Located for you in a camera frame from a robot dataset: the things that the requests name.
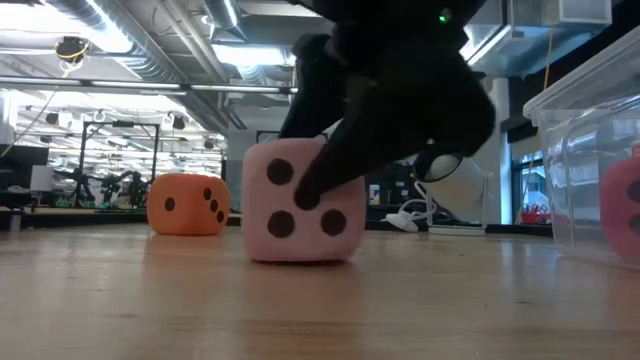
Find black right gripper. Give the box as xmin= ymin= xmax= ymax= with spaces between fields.
xmin=278 ymin=29 xmax=497 ymax=211

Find pink foam die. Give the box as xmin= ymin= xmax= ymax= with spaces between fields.
xmin=241 ymin=137 xmax=368 ymax=264

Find orange foam die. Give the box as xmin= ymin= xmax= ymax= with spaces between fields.
xmin=146 ymin=172 xmax=232 ymax=237

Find red foam die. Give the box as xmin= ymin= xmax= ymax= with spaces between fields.
xmin=599 ymin=144 xmax=640 ymax=261

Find long ceiling light bar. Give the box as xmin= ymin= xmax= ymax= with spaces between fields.
xmin=0 ymin=74 xmax=299 ymax=99

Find black background robot arms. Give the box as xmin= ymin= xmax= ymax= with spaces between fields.
xmin=54 ymin=169 xmax=149 ymax=209

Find red crate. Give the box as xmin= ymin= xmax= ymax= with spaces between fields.
xmin=519 ymin=202 xmax=551 ymax=226

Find clear plastic bin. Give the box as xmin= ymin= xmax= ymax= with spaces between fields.
xmin=522 ymin=24 xmax=640 ymax=271

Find dark monitor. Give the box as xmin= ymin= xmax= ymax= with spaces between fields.
xmin=0 ymin=144 xmax=51 ymax=174

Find white cable adapter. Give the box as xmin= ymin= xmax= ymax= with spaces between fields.
xmin=382 ymin=209 xmax=419 ymax=234

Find white camera cable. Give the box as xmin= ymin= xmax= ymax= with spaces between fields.
xmin=407 ymin=180 xmax=436 ymax=226

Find white security camera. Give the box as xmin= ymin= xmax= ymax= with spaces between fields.
xmin=412 ymin=144 xmax=494 ymax=237

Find narrow silver ventilation duct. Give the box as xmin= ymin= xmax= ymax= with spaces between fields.
xmin=202 ymin=0 xmax=241 ymax=31

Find wide silver ventilation duct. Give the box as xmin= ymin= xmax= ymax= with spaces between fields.
xmin=44 ymin=0 xmax=231 ymax=134

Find tall black rig frame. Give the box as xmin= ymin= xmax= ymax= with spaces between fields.
xmin=77 ymin=119 xmax=161 ymax=207

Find black yellow cord reel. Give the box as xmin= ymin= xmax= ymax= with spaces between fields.
xmin=53 ymin=34 xmax=91 ymax=64

